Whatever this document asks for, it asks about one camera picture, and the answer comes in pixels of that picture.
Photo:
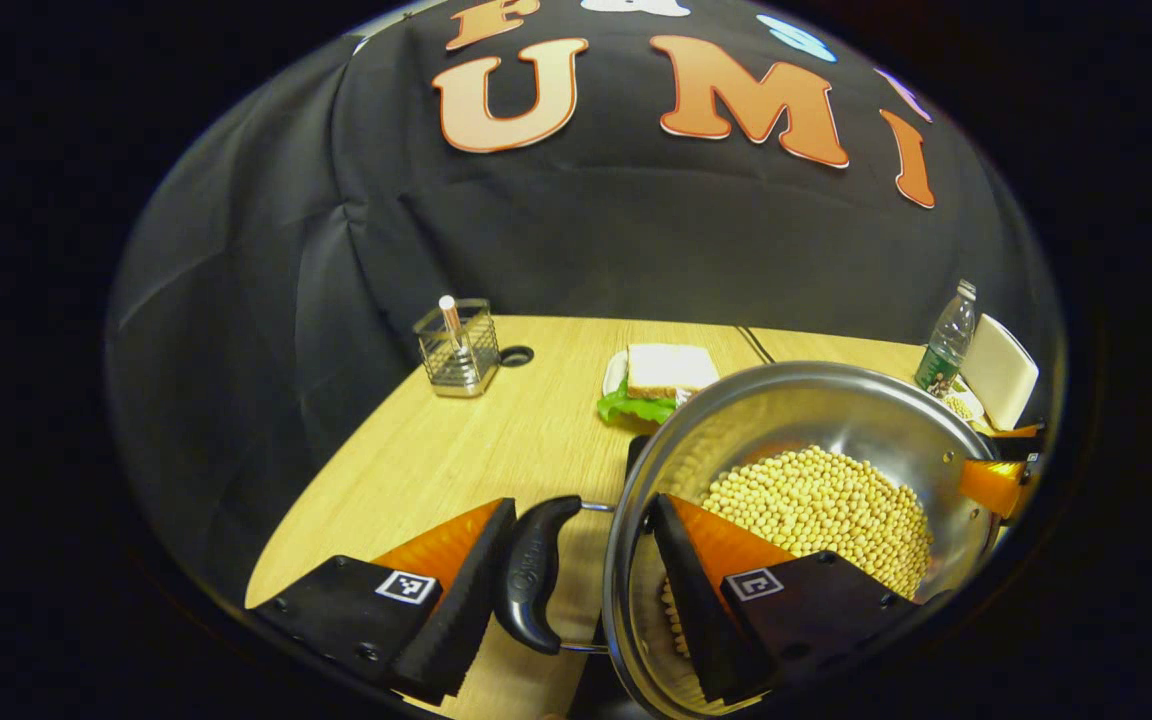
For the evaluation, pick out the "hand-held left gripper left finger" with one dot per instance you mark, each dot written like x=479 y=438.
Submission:
x=461 y=610

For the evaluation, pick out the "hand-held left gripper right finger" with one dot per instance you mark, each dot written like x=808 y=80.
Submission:
x=696 y=610

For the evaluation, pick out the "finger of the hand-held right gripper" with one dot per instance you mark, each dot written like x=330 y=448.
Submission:
x=1021 y=431
x=996 y=482

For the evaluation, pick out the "black induction cooktop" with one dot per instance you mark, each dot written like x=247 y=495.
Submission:
x=591 y=690

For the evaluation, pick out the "steel pot with soybeans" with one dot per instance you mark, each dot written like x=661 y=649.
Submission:
x=826 y=500

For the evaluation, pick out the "white toaster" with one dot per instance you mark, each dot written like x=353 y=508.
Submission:
x=1001 y=370

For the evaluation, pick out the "white divided dish with beans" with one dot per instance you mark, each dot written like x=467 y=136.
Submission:
x=961 y=405

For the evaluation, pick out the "clear bottle with green label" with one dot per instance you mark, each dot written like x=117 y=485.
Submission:
x=946 y=345

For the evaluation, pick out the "sandwich with lettuce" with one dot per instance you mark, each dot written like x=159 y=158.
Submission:
x=666 y=370

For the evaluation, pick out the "white cylindrical stick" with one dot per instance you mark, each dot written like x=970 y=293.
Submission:
x=451 y=320

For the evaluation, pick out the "black backdrop cloth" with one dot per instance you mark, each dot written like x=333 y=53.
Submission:
x=286 y=250

